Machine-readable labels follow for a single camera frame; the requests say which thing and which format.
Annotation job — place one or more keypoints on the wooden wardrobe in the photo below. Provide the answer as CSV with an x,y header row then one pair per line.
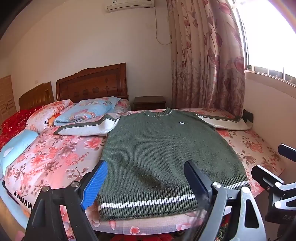
x,y
5,95

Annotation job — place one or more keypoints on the small wooden headboard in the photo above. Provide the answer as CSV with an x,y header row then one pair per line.
x,y
34,95

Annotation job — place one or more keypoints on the blue floral quilt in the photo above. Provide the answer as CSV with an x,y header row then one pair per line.
x,y
92,109

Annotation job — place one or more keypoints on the dark wooden nightstand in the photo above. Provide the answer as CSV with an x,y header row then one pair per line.
x,y
149,103

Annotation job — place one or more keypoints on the white air conditioner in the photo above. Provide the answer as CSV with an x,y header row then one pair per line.
x,y
129,3

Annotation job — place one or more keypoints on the pink floral pillow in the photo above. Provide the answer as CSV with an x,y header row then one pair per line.
x,y
46,113

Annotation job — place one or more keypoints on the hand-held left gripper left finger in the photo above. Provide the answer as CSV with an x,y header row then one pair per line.
x,y
94,185

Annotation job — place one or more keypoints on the black box at wall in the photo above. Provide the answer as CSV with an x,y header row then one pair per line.
x,y
248,115

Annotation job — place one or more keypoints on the pink floral curtain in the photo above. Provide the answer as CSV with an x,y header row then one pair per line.
x,y
203,58

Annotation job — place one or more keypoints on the large wooden headboard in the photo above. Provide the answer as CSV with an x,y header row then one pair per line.
x,y
92,83

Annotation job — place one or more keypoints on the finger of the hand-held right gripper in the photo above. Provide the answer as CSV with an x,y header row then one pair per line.
x,y
286,151
263,176

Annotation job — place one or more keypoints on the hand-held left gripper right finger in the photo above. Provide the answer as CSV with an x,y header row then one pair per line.
x,y
192,177

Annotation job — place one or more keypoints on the green knitted sweater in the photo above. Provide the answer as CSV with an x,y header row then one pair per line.
x,y
161,150

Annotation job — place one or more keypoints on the red blanket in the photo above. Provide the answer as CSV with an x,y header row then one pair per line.
x,y
13,122

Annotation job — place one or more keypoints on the window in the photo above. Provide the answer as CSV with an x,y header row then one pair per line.
x,y
266,34

